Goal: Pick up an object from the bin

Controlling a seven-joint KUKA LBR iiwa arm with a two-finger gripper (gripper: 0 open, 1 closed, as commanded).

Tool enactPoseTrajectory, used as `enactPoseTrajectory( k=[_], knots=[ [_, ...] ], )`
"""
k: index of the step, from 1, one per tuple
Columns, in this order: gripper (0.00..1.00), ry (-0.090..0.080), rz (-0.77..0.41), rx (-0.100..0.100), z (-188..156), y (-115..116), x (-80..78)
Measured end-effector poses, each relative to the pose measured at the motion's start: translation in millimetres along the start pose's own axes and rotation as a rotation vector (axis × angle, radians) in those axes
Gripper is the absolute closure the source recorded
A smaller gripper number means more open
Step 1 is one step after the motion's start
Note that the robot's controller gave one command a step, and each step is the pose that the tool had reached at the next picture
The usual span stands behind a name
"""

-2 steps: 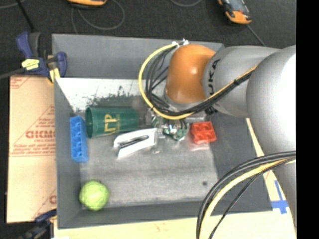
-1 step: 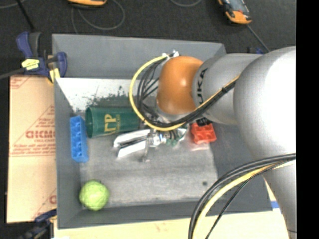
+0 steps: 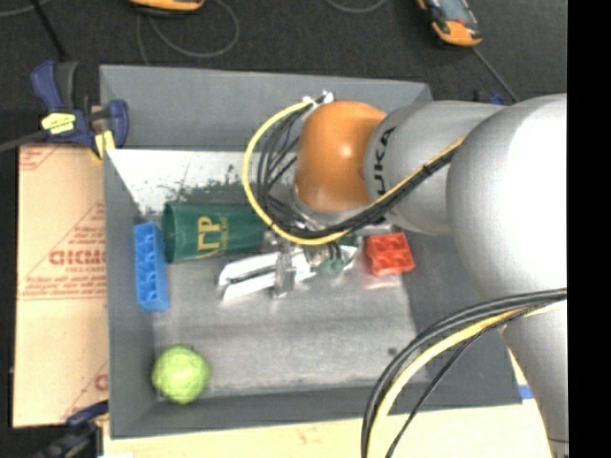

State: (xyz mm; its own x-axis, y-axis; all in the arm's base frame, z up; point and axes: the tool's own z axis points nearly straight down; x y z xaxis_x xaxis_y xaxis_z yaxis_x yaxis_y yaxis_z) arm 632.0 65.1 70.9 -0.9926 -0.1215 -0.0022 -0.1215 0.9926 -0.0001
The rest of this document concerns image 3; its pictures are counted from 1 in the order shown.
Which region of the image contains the grey metal bin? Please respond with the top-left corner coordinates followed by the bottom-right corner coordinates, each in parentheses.
top-left (98, 64), bottom-right (522, 439)

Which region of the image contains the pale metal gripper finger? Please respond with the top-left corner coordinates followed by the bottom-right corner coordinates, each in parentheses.
top-left (282, 251), bottom-right (298, 299)
top-left (272, 253), bottom-right (284, 300)

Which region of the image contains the brown cardboard board, red print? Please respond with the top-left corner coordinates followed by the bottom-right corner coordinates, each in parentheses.
top-left (11, 143), bottom-right (110, 428)

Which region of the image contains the light green ball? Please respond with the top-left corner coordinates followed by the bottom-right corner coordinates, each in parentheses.
top-left (151, 343), bottom-right (212, 406)

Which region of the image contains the blue toy building block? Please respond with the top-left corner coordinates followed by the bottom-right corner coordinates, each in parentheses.
top-left (133, 221), bottom-right (171, 312)

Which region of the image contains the red toy building block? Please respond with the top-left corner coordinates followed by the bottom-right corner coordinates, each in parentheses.
top-left (365, 232), bottom-right (416, 278)

